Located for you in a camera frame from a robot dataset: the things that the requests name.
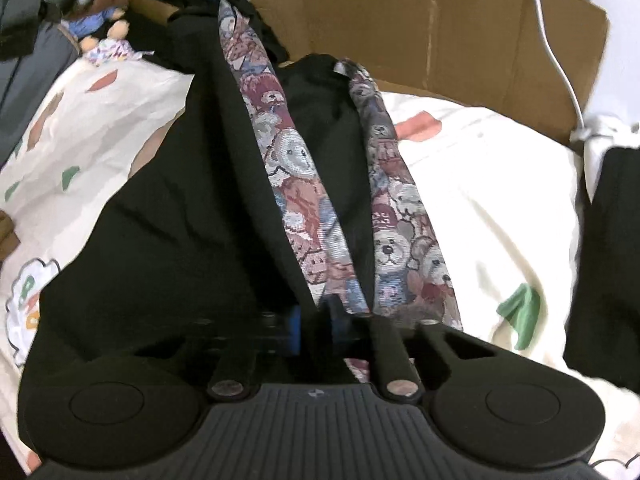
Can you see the teddy bear in blue shirt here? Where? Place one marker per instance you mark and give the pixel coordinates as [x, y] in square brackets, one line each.
[95, 22]

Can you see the black bear-print hoodie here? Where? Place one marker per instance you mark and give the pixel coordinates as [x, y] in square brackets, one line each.
[175, 210]

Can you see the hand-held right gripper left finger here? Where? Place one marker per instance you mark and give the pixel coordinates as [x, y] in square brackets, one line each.
[295, 325]

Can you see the grey pillow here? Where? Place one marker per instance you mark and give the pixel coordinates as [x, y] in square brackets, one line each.
[30, 85]

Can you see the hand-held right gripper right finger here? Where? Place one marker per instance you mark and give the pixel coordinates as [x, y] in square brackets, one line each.
[337, 325]

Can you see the flat cardboard sheet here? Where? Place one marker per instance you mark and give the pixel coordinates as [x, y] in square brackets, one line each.
[400, 25]

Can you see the white cloth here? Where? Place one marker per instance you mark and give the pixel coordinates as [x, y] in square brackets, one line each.
[595, 160]

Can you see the cream printed bed sheet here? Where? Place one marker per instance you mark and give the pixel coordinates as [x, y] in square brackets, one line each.
[500, 210]

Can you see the floral cloth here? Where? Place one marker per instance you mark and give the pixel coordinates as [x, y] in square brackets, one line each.
[112, 50]

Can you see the crumpled black cloth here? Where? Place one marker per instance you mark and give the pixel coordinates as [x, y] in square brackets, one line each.
[272, 42]

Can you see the folded black garment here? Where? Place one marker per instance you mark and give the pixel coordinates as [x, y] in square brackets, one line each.
[610, 260]

